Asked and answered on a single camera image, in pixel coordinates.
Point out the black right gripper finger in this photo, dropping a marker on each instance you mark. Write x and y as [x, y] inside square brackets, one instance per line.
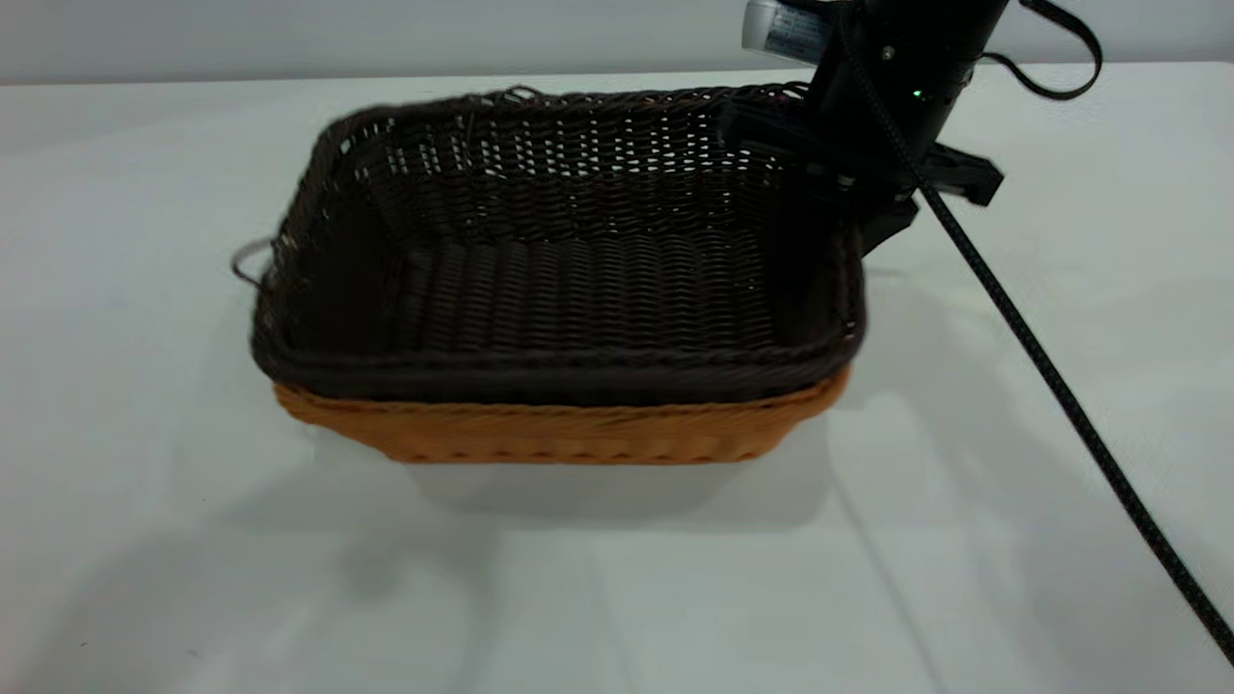
[887, 226]

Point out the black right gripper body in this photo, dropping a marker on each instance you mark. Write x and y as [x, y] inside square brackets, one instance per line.
[868, 145]

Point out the dark brown wicker basket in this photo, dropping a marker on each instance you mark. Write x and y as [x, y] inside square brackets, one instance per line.
[578, 289]

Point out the light brown wicker basket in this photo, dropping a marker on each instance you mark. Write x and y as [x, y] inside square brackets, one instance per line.
[578, 434]

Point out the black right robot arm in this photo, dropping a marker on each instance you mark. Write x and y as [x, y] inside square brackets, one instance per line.
[916, 48]

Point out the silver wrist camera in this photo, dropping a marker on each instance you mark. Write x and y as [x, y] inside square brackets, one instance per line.
[786, 29]

